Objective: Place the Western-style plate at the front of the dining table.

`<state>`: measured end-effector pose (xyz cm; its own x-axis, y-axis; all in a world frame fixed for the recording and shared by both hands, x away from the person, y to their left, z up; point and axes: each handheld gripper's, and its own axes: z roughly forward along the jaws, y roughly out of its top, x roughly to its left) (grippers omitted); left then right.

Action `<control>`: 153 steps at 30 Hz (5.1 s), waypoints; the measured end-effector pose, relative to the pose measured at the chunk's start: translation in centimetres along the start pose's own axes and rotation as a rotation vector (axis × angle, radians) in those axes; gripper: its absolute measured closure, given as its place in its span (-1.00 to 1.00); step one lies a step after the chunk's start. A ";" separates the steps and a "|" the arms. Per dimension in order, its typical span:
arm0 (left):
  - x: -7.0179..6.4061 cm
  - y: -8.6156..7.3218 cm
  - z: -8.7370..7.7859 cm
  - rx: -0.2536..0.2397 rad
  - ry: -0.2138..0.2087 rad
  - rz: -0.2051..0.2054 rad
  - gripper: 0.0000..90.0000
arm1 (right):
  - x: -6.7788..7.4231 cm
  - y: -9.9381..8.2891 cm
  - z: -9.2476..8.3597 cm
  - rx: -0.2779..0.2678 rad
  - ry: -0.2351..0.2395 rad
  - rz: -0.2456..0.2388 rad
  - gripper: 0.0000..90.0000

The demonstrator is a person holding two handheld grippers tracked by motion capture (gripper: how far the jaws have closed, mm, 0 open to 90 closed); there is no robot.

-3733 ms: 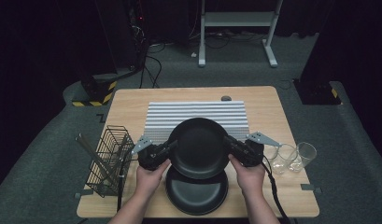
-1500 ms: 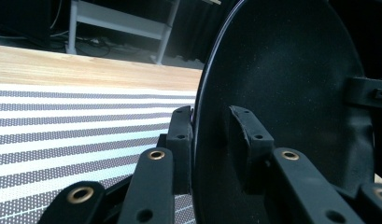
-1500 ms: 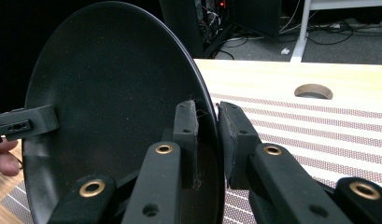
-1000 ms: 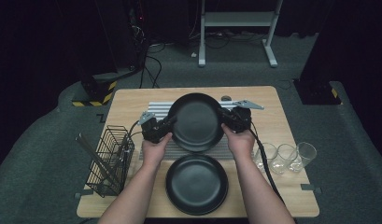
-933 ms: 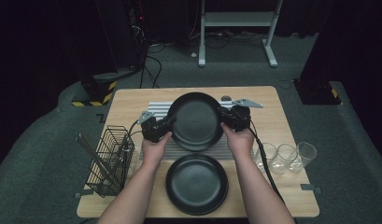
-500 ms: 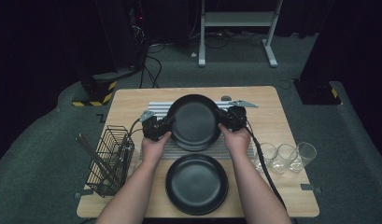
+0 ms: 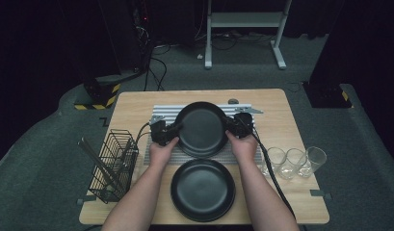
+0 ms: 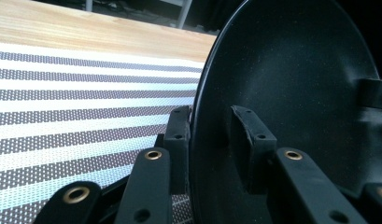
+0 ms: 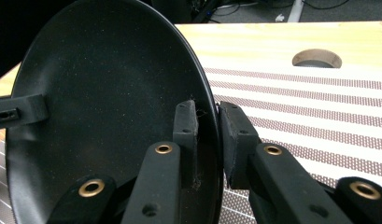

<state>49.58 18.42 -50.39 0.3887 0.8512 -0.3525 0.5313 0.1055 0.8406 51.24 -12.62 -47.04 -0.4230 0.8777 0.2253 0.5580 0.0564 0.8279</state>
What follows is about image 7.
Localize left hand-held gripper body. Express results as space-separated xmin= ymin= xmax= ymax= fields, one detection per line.
xmin=148 ymin=115 xmax=173 ymax=147

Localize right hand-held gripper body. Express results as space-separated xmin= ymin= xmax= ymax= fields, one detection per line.
xmin=231 ymin=106 xmax=264 ymax=140

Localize black round plate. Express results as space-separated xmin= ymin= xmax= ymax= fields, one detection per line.
xmin=173 ymin=101 xmax=229 ymax=159
xmin=171 ymin=159 xmax=236 ymax=223

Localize black wire cutlery basket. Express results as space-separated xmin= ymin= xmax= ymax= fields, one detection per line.
xmin=88 ymin=129 xmax=140 ymax=205

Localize clear drinking glass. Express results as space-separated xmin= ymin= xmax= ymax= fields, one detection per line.
xmin=278 ymin=147 xmax=306 ymax=181
xmin=298 ymin=146 xmax=328 ymax=179
xmin=262 ymin=146 xmax=287 ymax=177

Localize person's left hand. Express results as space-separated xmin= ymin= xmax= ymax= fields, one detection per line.
xmin=148 ymin=137 xmax=180 ymax=169

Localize person's right hand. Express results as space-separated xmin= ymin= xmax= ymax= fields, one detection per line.
xmin=225 ymin=129 xmax=259 ymax=165

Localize grey striped placemat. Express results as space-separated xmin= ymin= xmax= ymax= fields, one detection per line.
xmin=144 ymin=103 xmax=263 ymax=167

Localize dark chopstick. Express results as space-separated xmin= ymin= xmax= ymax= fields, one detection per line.
xmin=82 ymin=137 xmax=121 ymax=186
xmin=77 ymin=141 xmax=117 ymax=191

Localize black yellow striped stand base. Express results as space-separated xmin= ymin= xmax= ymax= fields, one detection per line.
xmin=73 ymin=75 xmax=121 ymax=111
xmin=302 ymin=81 xmax=355 ymax=110

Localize dark equipment with red light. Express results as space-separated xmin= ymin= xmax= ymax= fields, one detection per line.
xmin=130 ymin=0 xmax=154 ymax=49

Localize left hand-held gripper cable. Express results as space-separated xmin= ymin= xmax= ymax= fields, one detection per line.
xmin=135 ymin=121 xmax=152 ymax=143

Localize hand-held gripper cable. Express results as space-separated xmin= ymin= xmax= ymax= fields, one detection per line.
xmin=249 ymin=126 xmax=297 ymax=219
xmin=135 ymin=121 xmax=152 ymax=143

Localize right hand-held gripper cable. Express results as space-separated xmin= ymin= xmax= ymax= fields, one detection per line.
xmin=249 ymin=126 xmax=297 ymax=219

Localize black floor cables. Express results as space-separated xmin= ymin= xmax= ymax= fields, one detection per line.
xmin=143 ymin=47 xmax=169 ymax=91

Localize cables under white stand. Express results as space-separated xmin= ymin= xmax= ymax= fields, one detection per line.
xmin=194 ymin=30 xmax=276 ymax=51

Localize grey table bracket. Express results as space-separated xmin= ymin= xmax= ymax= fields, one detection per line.
xmin=76 ymin=194 xmax=97 ymax=206
xmin=309 ymin=189 xmax=333 ymax=200

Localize white metal stand frame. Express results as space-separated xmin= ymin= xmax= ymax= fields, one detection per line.
xmin=203 ymin=0 xmax=294 ymax=70

